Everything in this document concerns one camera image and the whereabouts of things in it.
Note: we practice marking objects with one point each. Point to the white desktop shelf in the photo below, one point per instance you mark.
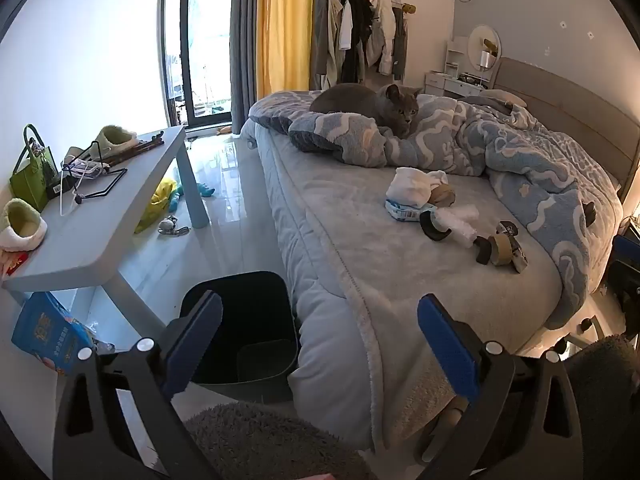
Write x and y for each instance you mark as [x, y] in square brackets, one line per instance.
[455, 52]

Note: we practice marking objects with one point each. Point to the blue white patterned fleece blanket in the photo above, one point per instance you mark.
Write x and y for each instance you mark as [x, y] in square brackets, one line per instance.
[500, 150]

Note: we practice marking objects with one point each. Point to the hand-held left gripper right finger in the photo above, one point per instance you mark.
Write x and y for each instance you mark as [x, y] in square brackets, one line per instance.
[447, 345]

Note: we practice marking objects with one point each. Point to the dark grey pillow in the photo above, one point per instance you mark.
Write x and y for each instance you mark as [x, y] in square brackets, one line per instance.
[482, 101]

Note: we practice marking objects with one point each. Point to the blue wet wipes pack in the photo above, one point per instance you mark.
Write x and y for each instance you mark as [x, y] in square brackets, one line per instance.
[402, 211]

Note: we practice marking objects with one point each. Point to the grey hanging garment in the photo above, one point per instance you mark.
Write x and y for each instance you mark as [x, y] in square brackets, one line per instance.
[399, 45]

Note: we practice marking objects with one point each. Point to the white dresser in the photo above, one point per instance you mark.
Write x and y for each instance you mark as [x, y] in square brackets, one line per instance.
[445, 82]

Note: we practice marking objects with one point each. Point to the black framed glass door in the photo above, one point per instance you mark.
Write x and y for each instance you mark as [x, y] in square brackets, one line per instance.
[205, 45]

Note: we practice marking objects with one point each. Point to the white cloth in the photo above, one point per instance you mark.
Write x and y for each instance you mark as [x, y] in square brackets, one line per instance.
[407, 185]

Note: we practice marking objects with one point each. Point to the brown cardboard tape core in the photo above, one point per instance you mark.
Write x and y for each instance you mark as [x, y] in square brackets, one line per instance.
[442, 196]

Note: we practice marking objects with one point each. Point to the dark brown sticks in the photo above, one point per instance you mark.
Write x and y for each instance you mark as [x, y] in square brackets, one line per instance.
[135, 149]

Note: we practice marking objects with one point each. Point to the black curved tape piece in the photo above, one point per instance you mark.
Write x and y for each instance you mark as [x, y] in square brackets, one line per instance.
[483, 252]

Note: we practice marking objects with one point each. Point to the beige pillow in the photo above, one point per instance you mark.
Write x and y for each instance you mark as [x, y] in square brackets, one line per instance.
[505, 97]

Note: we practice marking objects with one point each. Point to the white jacket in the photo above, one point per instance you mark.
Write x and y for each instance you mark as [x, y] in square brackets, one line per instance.
[384, 35]

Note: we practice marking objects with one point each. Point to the red packet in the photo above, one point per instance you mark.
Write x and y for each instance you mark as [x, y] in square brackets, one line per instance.
[12, 264]

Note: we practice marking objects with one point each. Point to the small black box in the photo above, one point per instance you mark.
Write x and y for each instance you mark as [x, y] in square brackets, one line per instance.
[60, 189]

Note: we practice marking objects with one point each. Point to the brown tape roll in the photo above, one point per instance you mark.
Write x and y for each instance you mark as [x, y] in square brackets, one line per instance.
[500, 250]

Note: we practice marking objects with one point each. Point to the blue printed package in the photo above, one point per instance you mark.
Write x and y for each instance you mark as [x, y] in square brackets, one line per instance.
[42, 330]

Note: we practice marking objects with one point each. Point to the black white packaging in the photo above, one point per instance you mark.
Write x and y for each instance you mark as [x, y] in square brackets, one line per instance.
[515, 247]

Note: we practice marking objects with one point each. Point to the light blue low table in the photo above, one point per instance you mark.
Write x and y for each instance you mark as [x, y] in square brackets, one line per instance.
[100, 230]

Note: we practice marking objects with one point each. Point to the black jacket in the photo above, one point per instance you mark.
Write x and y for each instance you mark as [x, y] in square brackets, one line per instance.
[360, 25]

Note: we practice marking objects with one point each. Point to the yellow curtain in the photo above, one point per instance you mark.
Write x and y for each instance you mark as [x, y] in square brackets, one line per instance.
[285, 25]

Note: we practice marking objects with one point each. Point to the green tote bag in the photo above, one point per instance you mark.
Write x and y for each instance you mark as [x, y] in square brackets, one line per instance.
[30, 185]

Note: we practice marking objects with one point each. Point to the grey white cat toy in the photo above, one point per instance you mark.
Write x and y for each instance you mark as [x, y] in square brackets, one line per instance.
[170, 225]

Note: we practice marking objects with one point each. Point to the beige coat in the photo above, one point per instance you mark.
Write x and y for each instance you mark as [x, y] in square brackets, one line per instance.
[327, 40]

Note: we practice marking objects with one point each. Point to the dark plastic trash bin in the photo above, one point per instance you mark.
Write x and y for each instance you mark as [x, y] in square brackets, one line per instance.
[250, 320]

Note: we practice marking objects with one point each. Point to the round white mirror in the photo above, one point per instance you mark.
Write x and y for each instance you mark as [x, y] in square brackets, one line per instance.
[477, 45]

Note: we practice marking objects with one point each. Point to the black tape roll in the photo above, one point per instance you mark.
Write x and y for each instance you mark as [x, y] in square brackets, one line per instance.
[432, 227]

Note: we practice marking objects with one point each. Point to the dark blue black furniture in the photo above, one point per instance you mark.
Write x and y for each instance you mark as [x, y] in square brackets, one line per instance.
[625, 270]

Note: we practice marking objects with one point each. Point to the small orange floor item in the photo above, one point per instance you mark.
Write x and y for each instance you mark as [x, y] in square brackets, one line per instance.
[224, 131]

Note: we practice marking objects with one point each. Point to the teal plush toy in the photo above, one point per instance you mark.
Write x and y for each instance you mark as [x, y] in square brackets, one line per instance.
[176, 199]
[205, 190]

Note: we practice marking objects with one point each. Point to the clear bubble wrap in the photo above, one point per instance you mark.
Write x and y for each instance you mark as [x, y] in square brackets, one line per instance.
[457, 225]

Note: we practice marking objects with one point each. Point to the grey upholstered headboard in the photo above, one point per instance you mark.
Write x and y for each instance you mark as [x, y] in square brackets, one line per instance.
[575, 105]

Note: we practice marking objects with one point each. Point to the crumpled clear plastic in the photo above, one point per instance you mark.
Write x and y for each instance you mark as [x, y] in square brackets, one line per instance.
[97, 340]

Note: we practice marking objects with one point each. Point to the yellow plastic bag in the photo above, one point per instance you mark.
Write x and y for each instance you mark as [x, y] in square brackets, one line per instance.
[157, 205]

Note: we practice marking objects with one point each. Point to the green white fluffy slipper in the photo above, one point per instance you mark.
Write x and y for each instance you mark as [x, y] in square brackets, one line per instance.
[116, 139]
[20, 227]

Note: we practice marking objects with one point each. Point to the grey fleece clothing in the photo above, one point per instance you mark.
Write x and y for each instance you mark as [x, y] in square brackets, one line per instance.
[610, 400]
[270, 445]

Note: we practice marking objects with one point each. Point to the white t-shirt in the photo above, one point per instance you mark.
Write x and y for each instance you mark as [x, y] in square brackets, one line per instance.
[345, 25]

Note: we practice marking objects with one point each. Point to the bed with grey fleece sheet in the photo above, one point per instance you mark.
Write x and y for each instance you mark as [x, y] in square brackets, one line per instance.
[325, 240]

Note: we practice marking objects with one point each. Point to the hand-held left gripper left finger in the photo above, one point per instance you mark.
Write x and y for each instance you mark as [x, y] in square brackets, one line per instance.
[192, 345]

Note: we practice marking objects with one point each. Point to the grey curtain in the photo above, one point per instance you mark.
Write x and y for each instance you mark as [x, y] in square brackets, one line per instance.
[245, 45]

